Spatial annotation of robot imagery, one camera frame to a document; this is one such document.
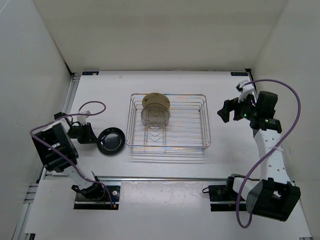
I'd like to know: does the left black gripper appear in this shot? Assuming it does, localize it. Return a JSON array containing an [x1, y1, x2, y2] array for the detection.
[[67, 122, 100, 144]]

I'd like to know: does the clear glass plate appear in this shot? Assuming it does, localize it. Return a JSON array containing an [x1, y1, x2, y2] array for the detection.
[[141, 103, 171, 121], [141, 118, 170, 128]]

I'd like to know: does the cream ceramic plate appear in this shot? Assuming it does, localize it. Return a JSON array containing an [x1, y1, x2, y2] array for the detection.
[[142, 92, 171, 110]]

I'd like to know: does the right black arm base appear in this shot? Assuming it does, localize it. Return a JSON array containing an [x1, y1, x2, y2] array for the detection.
[[202, 185, 238, 212]]

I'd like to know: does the black glossy plate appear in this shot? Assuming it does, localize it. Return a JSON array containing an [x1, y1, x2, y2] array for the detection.
[[97, 127, 126, 156]]

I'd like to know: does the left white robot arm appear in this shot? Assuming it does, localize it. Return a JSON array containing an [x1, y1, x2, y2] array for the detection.
[[30, 111, 111, 201]]

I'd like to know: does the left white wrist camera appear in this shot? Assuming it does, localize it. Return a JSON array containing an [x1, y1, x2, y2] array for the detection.
[[76, 110, 91, 125]]

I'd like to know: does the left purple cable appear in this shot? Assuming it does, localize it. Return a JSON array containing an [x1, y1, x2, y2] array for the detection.
[[29, 100, 116, 209]]

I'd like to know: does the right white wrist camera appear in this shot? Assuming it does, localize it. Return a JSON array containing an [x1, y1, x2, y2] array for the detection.
[[236, 79, 256, 103]]

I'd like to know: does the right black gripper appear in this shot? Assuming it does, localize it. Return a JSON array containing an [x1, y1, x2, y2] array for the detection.
[[217, 91, 259, 123]]

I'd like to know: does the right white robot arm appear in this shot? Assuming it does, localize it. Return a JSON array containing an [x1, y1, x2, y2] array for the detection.
[[209, 91, 301, 222]]

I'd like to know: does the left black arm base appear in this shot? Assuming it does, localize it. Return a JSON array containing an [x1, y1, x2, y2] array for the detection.
[[71, 183, 121, 210]]

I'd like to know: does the chrome wire dish rack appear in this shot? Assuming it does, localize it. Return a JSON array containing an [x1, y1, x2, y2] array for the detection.
[[126, 93, 211, 151]]

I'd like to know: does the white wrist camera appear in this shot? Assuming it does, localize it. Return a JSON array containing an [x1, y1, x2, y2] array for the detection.
[[236, 79, 256, 103], [76, 110, 91, 125]]

